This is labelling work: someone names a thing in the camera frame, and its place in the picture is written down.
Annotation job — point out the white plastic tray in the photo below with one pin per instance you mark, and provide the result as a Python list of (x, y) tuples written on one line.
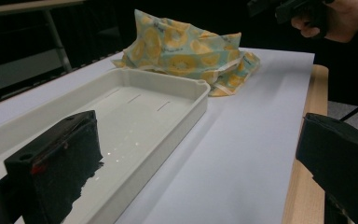
[(143, 124)]

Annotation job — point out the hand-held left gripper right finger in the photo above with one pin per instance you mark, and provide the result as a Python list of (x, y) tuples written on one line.
[(341, 161)]

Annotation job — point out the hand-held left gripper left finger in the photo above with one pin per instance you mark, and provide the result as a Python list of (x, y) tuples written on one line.
[(57, 161)]

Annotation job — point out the white paper sheet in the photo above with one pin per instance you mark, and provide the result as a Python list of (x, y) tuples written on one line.
[(245, 140)]

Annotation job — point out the metal stand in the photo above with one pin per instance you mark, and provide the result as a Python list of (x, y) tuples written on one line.
[(43, 28)]

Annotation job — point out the yellow patterned cloth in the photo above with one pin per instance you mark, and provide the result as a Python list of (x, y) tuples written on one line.
[(183, 56)]

